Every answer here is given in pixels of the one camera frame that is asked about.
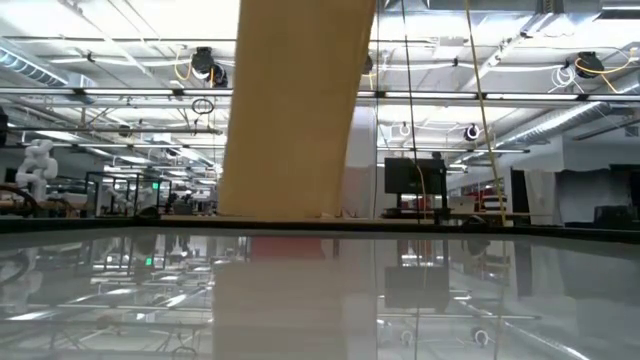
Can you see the orange waffle-weave towel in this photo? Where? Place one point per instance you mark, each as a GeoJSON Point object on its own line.
{"type": "Point", "coordinates": [295, 110]}

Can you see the black frame enclosure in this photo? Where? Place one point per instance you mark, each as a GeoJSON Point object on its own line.
{"type": "Point", "coordinates": [115, 173]}

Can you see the white robot figure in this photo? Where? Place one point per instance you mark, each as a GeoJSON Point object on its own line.
{"type": "Point", "coordinates": [35, 165]}

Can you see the black monitor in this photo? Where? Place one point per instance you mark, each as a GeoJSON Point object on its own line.
{"type": "Point", "coordinates": [415, 175]}

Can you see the white hanging cloth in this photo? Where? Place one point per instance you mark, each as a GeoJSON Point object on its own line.
{"type": "Point", "coordinates": [542, 197]}

